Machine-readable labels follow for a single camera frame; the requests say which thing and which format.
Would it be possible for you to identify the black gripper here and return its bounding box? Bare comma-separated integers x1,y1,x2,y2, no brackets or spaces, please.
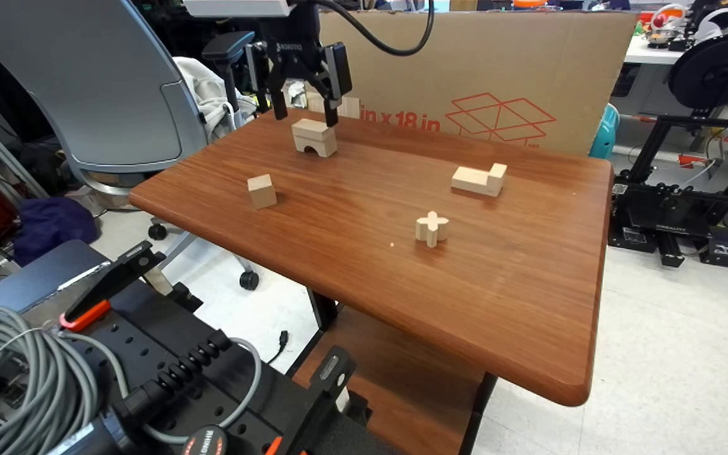
243,38,354,130

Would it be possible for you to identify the wooden block with arch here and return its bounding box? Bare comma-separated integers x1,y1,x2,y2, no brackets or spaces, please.
290,130,339,163

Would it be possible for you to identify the notched wooden cube block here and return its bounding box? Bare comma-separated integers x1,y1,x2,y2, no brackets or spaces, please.
244,173,279,211

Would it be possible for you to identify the cross-shaped wooden block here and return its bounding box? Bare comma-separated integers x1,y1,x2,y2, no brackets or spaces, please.
411,211,453,250

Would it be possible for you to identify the L-shaped wooden block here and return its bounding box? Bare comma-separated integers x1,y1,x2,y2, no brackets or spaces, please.
450,163,511,201

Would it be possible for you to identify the white crumpled cloth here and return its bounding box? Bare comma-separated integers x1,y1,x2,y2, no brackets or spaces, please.
171,55,244,141

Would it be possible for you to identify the grey office chair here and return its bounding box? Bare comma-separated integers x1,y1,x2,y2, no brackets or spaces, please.
0,0,264,294

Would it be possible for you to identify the large brown cardboard sheet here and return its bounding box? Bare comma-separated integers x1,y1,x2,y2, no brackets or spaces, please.
315,7,640,160

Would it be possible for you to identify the blue bag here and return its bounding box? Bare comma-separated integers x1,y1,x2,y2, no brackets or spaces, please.
9,194,104,268

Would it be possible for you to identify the black power strip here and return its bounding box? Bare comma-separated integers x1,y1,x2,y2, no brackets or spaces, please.
83,323,240,407

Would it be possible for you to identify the brown wooden lower board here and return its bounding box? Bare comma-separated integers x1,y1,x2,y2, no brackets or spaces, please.
290,303,487,455

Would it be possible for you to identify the teal round object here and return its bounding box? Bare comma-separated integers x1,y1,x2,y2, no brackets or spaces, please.
589,102,622,163

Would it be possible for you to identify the white desk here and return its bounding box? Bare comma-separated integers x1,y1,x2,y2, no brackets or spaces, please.
623,34,695,70

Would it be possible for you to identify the black 3D printer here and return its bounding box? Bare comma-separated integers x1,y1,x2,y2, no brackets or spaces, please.
607,34,728,270

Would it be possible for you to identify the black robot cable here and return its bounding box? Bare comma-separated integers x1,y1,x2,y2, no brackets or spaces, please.
315,0,439,62

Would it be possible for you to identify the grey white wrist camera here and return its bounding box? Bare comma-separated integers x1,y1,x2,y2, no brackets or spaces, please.
180,0,296,20

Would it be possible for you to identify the black clamp orange handle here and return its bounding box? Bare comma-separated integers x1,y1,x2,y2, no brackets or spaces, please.
58,237,168,336

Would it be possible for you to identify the grey coiled cable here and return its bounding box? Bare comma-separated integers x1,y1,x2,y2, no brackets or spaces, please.
0,303,100,455

